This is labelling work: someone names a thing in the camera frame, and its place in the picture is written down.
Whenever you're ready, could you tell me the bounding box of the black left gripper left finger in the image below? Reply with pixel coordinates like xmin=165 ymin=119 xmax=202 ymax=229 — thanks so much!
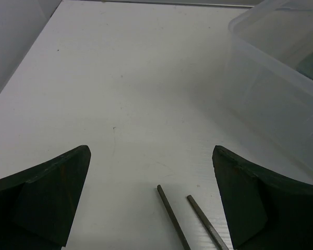
xmin=0 ymin=145 xmax=91 ymax=249

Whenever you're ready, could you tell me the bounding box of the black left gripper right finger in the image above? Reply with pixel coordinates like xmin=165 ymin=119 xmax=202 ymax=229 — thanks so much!
xmin=212 ymin=145 xmax=313 ymax=249

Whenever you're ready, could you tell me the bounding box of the green toolbox with clear lid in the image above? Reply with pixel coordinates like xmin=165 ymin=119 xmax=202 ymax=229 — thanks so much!
xmin=219 ymin=1 xmax=313 ymax=176

